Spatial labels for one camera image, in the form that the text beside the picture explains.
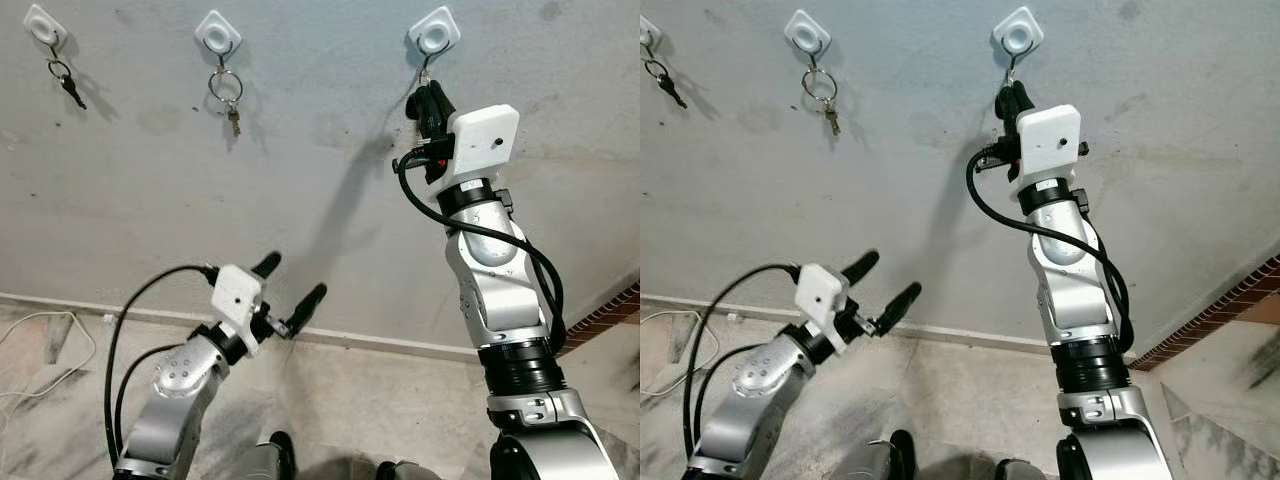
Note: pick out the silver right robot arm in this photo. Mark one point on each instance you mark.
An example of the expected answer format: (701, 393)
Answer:
(1075, 290)
(500, 290)

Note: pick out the grey robot left leg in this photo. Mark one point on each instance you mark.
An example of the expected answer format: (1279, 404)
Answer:
(885, 455)
(265, 455)

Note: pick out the grey robot leg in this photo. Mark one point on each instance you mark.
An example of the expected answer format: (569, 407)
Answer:
(1020, 470)
(405, 470)
(265, 455)
(885, 455)

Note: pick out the grey robot right leg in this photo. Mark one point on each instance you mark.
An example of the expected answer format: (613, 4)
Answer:
(405, 470)
(1020, 470)

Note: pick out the red brick edging strip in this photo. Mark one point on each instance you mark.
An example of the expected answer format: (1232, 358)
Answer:
(600, 318)
(1210, 312)

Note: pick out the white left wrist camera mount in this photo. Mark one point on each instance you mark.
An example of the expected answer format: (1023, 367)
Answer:
(238, 300)
(822, 300)

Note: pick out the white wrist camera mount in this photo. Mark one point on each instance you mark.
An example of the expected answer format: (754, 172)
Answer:
(238, 300)
(485, 140)
(1048, 140)
(822, 300)

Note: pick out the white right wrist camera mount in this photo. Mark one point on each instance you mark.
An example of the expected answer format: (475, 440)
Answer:
(1048, 140)
(485, 140)

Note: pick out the white square wall hook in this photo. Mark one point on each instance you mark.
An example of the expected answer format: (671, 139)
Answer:
(435, 32)
(807, 32)
(1018, 32)
(648, 32)
(218, 32)
(45, 25)

